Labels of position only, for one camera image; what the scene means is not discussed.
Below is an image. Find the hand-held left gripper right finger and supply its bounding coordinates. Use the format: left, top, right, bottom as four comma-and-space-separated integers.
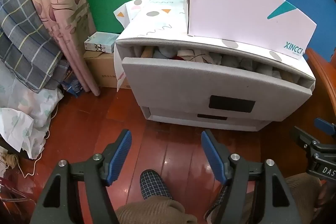
201, 130, 300, 224

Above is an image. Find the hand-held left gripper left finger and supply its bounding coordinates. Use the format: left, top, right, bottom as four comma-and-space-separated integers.
37, 129, 132, 224

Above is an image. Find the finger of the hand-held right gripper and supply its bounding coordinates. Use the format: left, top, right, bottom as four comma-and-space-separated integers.
314, 118, 336, 135
290, 126, 326, 152

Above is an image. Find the wooden drawer with grey front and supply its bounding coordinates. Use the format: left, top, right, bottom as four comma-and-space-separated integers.
122, 44, 314, 115

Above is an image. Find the white cardboard box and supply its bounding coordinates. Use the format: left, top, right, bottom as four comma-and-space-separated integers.
184, 0, 318, 56

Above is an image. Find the shallow grey drawer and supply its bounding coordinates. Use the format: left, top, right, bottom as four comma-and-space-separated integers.
140, 106, 276, 132

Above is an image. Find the person's right hand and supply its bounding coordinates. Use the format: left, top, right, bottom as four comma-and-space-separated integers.
316, 183, 336, 211

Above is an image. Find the person's right leg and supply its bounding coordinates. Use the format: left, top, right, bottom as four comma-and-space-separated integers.
247, 174, 328, 224

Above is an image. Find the plaid slipper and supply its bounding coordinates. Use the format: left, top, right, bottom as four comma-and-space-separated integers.
140, 169, 174, 201

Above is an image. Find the orange wooden furniture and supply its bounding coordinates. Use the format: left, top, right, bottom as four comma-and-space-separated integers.
304, 48, 336, 119

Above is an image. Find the blue packet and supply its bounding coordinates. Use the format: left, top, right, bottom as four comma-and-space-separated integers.
62, 69, 86, 98

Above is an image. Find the brown cardboard box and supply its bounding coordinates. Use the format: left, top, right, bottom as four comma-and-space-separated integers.
83, 52, 134, 89

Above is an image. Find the white leaf-print sheet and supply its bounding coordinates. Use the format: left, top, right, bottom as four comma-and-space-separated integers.
0, 61, 65, 160

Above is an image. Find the small teal white carton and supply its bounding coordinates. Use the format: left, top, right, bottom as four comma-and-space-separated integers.
84, 32, 120, 53

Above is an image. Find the grey bedside cabinet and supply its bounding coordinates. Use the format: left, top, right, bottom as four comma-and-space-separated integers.
115, 0, 317, 132

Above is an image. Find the white patterned cover cloth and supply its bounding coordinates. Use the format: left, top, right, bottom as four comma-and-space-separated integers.
113, 0, 315, 90

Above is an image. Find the pink floral curtain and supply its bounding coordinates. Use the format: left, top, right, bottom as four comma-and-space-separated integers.
25, 0, 100, 96

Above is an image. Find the blue-grey plaid bedding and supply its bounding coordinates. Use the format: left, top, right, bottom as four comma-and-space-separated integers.
0, 0, 70, 93

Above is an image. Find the white cord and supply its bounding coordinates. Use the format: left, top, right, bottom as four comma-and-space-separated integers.
16, 130, 51, 178

